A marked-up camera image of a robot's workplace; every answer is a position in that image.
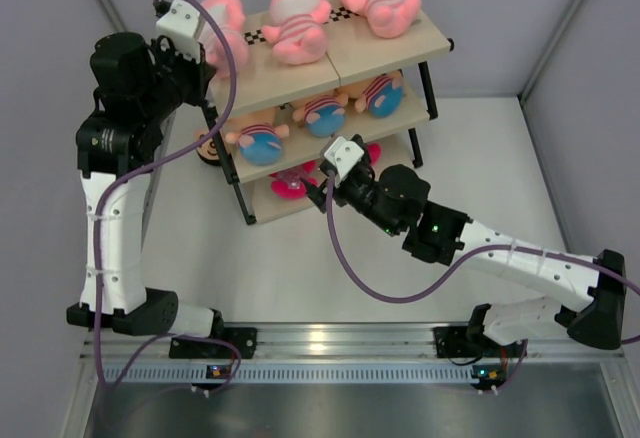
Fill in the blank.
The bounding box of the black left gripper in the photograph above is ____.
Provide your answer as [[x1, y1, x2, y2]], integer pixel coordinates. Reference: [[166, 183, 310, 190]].
[[137, 38, 214, 125]]

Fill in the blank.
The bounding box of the blue pants boy plush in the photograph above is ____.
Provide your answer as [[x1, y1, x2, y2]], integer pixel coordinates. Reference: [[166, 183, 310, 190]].
[[223, 107, 290, 166], [338, 70, 404, 118], [290, 90, 349, 138]]

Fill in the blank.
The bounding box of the magenta legs doll plush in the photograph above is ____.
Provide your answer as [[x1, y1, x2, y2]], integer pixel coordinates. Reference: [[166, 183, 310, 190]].
[[270, 160, 317, 201], [363, 143, 382, 166]]

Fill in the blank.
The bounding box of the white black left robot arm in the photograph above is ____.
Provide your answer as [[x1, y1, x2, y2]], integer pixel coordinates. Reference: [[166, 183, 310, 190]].
[[66, 32, 226, 358]]

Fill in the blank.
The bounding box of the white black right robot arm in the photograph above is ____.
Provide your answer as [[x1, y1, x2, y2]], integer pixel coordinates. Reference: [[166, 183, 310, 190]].
[[304, 163, 631, 355]]

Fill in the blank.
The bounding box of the beige three-tier shelf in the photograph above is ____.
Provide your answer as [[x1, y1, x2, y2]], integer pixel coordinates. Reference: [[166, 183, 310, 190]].
[[214, 0, 454, 225]]

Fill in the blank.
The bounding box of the black-haired doll plush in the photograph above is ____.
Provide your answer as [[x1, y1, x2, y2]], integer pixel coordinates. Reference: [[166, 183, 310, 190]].
[[196, 139, 221, 167]]

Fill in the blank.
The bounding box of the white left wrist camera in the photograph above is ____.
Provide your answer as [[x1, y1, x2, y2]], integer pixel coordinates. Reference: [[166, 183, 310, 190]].
[[156, 0, 202, 64]]

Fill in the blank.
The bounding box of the white slotted cable duct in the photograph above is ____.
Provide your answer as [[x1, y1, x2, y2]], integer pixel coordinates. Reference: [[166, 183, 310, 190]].
[[103, 362, 502, 385]]

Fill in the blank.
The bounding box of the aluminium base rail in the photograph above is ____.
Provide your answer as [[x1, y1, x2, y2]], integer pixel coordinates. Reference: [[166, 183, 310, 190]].
[[101, 323, 625, 363]]

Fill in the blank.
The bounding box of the right aluminium frame post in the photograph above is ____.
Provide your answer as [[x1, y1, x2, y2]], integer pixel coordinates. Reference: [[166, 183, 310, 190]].
[[517, 0, 588, 105]]

